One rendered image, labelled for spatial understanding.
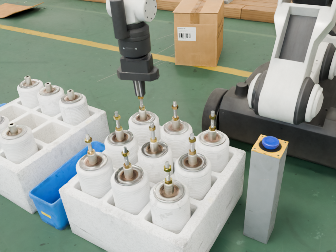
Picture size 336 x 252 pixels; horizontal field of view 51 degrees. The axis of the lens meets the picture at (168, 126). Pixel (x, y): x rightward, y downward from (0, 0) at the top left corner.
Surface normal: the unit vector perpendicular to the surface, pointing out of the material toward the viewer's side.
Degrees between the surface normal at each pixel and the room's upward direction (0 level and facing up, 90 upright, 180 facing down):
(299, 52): 60
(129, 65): 90
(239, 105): 45
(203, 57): 89
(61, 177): 88
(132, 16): 90
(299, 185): 0
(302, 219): 0
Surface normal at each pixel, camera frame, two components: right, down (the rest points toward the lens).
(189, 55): -0.25, 0.54
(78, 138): 0.83, 0.28
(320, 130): -0.41, -0.22
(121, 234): -0.51, 0.51
